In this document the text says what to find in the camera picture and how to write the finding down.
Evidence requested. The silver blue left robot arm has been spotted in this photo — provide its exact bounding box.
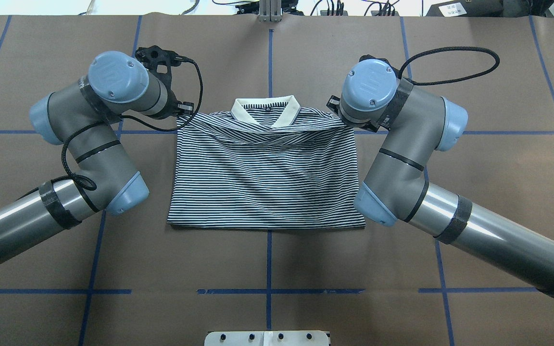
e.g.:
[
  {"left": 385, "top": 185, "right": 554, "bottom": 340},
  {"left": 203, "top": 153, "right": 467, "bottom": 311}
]
[{"left": 0, "top": 45, "right": 200, "bottom": 265}]

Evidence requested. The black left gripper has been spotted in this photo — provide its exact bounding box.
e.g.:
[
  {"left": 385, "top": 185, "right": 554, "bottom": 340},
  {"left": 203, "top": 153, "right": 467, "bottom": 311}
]
[{"left": 135, "top": 45, "right": 194, "bottom": 120}]

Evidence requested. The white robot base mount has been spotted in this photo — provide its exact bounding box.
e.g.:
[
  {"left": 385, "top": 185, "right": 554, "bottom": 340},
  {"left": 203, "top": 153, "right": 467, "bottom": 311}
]
[{"left": 204, "top": 330, "right": 331, "bottom": 346}]

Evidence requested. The blue white striped polo shirt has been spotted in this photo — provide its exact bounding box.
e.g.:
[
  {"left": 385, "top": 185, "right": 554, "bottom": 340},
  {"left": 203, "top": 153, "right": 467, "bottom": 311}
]
[{"left": 167, "top": 96, "right": 365, "bottom": 230}]

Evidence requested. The black power supply box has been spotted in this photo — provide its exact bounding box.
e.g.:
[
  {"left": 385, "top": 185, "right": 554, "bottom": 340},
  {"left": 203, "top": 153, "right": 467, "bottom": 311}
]
[{"left": 424, "top": 0, "right": 504, "bottom": 17}]

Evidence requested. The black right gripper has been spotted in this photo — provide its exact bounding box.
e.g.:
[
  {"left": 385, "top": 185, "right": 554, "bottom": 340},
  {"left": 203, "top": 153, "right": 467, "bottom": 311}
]
[{"left": 326, "top": 96, "right": 389, "bottom": 132}]

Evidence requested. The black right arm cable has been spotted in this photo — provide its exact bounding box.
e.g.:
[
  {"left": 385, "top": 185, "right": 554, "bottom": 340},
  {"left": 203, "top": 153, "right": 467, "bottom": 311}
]
[{"left": 398, "top": 46, "right": 501, "bottom": 86}]

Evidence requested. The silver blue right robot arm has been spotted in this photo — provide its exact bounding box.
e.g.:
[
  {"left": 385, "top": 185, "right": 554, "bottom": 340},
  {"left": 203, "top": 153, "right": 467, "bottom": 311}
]
[{"left": 327, "top": 55, "right": 554, "bottom": 298}]

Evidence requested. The aluminium frame post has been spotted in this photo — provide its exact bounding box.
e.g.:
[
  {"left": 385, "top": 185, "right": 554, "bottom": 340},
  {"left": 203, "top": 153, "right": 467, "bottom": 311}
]
[{"left": 258, "top": 0, "right": 283, "bottom": 23}]

